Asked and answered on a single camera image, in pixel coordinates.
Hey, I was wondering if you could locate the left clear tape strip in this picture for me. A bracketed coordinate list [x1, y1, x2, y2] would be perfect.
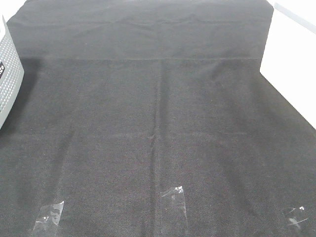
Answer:
[31, 201, 64, 237]

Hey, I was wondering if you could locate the right clear tape strip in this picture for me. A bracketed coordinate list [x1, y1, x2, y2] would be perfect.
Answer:
[282, 206, 309, 230]

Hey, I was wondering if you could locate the white slotted storage bin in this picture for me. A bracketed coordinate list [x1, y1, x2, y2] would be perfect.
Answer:
[260, 0, 316, 127]

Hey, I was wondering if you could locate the black table cloth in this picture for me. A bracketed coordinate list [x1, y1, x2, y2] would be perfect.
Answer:
[0, 0, 316, 237]

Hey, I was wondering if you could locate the grey perforated basket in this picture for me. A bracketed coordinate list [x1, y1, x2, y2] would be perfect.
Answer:
[0, 16, 24, 125]

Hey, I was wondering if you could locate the middle clear tape strip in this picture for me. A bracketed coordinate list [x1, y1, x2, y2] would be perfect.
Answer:
[160, 186, 187, 224]

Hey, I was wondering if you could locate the clear tape strip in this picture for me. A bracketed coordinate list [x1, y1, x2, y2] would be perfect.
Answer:
[160, 186, 187, 224]
[31, 201, 64, 237]
[282, 206, 309, 230]

